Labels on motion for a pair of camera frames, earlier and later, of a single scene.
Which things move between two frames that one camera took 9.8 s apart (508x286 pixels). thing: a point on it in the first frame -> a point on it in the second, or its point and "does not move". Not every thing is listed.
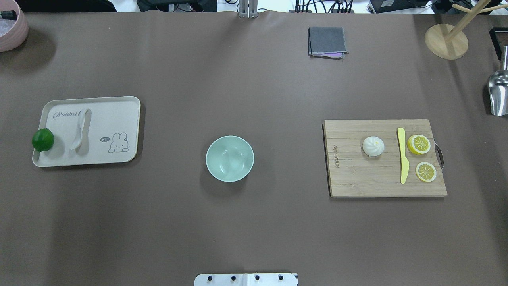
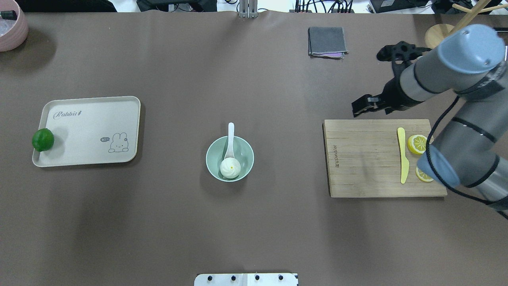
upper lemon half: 418,144 does not move
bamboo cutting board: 382,157 does not move
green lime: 43,140 does not move
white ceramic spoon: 81,144 -> 231,153
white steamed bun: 373,145 -> 230,168
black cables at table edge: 300,4 does not move
